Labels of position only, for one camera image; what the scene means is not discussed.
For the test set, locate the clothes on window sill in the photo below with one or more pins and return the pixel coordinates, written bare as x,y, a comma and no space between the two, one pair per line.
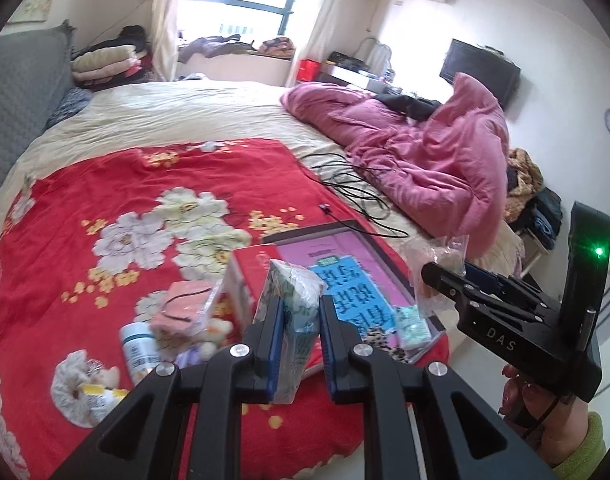
212,46

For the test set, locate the green white tissue pack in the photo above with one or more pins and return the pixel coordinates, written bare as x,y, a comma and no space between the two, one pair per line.
299,291

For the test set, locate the red box on desk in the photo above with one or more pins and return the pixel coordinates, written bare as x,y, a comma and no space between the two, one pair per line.
308,70

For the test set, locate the red floral blanket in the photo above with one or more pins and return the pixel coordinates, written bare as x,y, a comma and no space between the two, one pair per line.
96,246

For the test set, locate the white supplement bottle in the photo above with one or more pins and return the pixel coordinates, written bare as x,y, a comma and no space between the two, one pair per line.
140,350

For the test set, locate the beige sponge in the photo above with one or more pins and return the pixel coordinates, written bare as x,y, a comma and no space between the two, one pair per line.
448,253

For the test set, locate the teddy bear with tiara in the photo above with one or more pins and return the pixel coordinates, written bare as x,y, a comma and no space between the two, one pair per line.
107,378

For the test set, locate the wall painting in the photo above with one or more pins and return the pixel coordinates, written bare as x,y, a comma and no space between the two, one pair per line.
31,11

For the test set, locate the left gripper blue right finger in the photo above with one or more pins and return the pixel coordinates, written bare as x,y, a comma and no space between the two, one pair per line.
337,341

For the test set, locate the black television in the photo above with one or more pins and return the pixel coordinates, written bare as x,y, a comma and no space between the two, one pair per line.
499,75

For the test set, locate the pink item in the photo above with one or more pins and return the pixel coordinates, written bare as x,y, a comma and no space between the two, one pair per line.
186,308

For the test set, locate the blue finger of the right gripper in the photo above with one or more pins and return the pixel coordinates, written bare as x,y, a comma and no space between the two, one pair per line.
451,285
489,282

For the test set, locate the leopard print scrunchie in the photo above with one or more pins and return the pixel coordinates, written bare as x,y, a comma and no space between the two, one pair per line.
386,340

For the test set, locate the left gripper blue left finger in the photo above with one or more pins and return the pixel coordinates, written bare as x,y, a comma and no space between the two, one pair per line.
268,350

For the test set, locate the teddy bear purple dress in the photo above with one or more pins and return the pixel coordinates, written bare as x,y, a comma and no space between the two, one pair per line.
202,346

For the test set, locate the clothes pile on chair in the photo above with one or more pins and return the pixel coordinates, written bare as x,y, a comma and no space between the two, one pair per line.
530,205

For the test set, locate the white floral scrunchie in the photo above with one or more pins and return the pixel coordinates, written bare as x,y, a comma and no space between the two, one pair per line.
69,376

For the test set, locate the yellow white snack bag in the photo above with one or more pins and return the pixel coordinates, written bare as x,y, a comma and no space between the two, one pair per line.
100,401

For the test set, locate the person right hand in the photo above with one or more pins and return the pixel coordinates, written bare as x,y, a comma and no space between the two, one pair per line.
564,429

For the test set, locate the green sleeve forearm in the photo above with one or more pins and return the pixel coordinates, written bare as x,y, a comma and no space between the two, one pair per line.
581,464

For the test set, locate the pink crumpled duvet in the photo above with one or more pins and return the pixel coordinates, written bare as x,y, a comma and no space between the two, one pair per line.
447,174

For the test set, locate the grey quilted headboard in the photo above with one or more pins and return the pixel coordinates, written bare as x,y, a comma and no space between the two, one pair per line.
35,75

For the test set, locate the folded clothes pile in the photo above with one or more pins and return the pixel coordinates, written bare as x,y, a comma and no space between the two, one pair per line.
124,59

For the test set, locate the beige bed sheet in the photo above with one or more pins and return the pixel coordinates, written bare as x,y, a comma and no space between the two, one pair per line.
209,116

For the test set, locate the red tissue box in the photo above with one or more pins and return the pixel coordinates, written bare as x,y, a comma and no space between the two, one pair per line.
243,283

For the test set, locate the grey tray with pink book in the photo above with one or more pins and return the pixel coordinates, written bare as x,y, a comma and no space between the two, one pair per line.
364,280

